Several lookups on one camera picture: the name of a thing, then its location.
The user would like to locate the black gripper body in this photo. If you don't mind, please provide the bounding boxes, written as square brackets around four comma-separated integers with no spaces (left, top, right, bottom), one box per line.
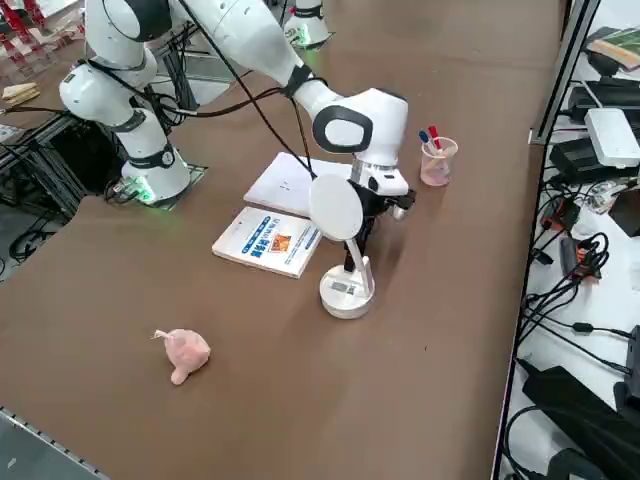
[355,180,417,226]

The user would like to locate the pink translucent pen cup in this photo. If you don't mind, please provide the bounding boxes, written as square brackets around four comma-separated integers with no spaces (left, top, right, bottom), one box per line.
[419,137,460,188]

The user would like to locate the white clipboard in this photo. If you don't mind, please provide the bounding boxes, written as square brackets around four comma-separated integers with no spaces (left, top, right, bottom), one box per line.
[242,151,359,220]

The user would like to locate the white and blue book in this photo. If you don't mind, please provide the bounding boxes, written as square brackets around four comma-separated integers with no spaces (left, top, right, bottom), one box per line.
[211,205,324,281]

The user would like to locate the black power adapter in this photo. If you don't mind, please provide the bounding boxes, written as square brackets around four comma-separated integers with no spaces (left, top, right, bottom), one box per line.
[548,137,640,185]

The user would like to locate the pink plush pig toy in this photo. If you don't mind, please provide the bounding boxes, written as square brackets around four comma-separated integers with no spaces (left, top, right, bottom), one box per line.
[151,327,212,387]

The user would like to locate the white device box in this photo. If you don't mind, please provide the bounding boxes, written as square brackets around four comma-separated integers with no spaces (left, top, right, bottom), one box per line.
[584,108,640,169]

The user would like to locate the wooden blocks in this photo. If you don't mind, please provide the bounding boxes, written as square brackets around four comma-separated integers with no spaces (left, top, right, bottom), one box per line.
[1,82,41,106]

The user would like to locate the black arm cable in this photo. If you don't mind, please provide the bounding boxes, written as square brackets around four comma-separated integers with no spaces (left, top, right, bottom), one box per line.
[74,0,331,181]

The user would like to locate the aluminium camera post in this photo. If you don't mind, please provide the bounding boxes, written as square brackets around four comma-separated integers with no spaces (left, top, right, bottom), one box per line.
[528,0,602,147]

